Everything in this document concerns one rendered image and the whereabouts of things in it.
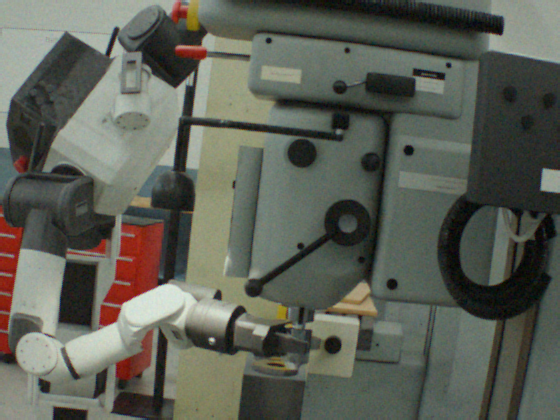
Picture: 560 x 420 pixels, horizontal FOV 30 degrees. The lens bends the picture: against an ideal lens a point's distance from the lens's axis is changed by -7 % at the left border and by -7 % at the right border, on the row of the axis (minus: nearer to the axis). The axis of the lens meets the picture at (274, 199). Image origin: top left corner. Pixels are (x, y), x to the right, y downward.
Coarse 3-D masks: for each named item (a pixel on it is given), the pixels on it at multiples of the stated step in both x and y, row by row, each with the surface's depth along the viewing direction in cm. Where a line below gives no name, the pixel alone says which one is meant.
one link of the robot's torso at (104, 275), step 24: (120, 216) 240; (120, 240) 238; (72, 264) 236; (96, 264) 237; (72, 288) 237; (96, 288) 235; (72, 312) 238; (96, 312) 234; (72, 336) 233; (48, 384) 233; (72, 384) 234; (96, 384) 235
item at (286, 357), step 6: (294, 336) 180; (300, 336) 180; (306, 336) 181; (282, 354) 182; (288, 354) 181; (294, 354) 180; (300, 354) 180; (306, 354) 181; (282, 360) 182; (288, 360) 181; (294, 360) 180; (300, 360) 181; (306, 360) 181
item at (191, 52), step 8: (176, 48) 190; (184, 48) 190; (192, 48) 189; (200, 48) 189; (184, 56) 190; (192, 56) 190; (200, 56) 189; (208, 56) 190; (216, 56) 190; (224, 56) 190; (232, 56) 190; (240, 56) 190; (248, 56) 190
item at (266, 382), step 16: (256, 368) 211; (272, 368) 210; (288, 368) 211; (304, 368) 220; (256, 384) 208; (272, 384) 208; (288, 384) 208; (304, 384) 208; (240, 400) 208; (256, 400) 208; (272, 400) 208; (288, 400) 208; (240, 416) 208; (256, 416) 208; (272, 416) 208; (288, 416) 208
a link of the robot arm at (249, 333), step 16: (224, 304) 186; (208, 320) 184; (224, 320) 184; (240, 320) 183; (256, 320) 185; (272, 320) 187; (208, 336) 184; (224, 336) 183; (240, 336) 182; (256, 336) 179; (272, 336) 181; (224, 352) 185; (256, 352) 180; (272, 352) 182
